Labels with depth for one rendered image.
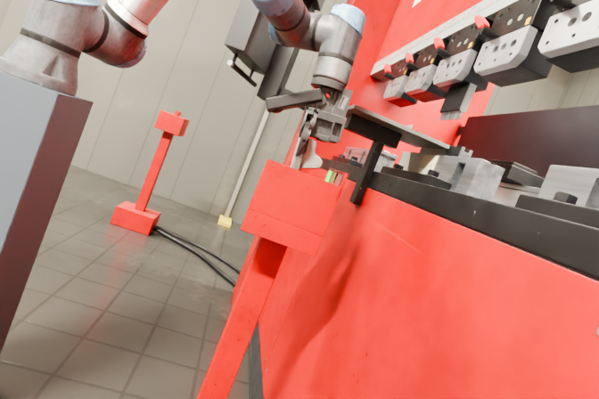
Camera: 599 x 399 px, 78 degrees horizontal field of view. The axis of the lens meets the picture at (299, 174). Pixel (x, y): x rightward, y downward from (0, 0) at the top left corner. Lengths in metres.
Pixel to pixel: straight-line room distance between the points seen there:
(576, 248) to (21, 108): 0.94
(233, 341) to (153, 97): 3.17
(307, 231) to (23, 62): 0.67
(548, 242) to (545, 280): 0.04
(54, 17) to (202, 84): 2.88
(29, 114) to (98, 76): 3.08
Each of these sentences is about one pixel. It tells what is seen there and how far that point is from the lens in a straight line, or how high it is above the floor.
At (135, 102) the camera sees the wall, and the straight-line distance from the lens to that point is 3.89.
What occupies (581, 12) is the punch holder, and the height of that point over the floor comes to 1.24.
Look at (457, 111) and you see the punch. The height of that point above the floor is 1.10.
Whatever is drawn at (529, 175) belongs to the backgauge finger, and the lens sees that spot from 1.16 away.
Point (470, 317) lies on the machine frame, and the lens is 0.54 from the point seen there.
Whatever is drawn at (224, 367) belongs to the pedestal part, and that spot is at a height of 0.34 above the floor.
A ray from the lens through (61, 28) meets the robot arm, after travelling 0.99.
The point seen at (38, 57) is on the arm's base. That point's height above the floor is 0.83.
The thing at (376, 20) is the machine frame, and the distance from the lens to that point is 1.99.
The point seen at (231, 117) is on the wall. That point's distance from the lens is 3.75.
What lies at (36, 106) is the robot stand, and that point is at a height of 0.73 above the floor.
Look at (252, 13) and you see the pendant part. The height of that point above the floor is 1.43.
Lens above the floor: 0.83
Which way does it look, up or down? 2 degrees down
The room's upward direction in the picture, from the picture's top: 22 degrees clockwise
